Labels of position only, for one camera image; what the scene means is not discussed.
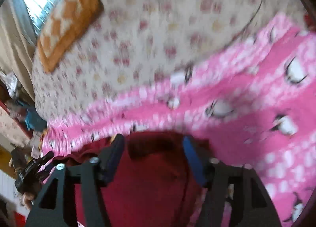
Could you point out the person's left hand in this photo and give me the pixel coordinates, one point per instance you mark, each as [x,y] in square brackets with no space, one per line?
[31,193]

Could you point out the floral cream bed sheet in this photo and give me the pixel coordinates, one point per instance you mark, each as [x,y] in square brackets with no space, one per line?
[137,42]

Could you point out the orange checkered pillow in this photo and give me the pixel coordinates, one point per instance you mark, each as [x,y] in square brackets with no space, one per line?
[67,22]

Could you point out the pink penguin print blanket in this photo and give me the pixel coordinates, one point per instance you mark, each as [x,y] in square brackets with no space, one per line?
[254,102]

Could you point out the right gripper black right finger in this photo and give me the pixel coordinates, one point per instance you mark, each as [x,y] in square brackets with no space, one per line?
[241,187]

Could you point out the dark red small garment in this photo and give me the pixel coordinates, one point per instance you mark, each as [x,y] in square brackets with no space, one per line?
[153,184]

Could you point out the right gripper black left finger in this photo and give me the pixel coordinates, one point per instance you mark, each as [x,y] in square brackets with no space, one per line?
[55,203]

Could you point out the blue cloth beside bed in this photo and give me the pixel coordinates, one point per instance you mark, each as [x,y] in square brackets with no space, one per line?
[30,117]

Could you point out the beige curtain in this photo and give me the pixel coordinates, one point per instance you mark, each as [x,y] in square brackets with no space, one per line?
[17,42]

